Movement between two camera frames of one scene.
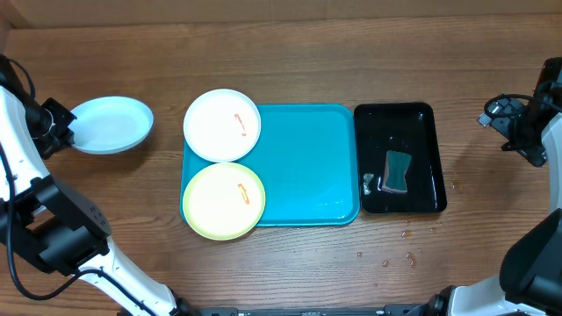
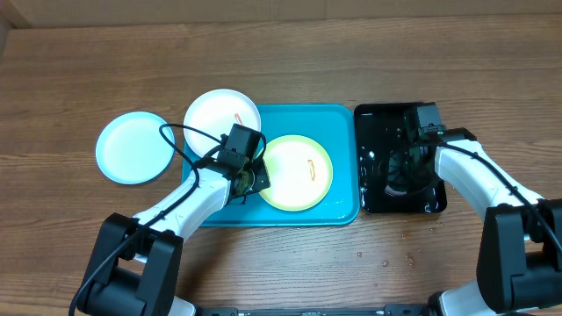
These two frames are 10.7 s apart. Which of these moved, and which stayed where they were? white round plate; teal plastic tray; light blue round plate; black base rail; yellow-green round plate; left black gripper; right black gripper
Moved: light blue round plate; yellow-green round plate; right black gripper; left black gripper
Stayed: white round plate; black base rail; teal plastic tray
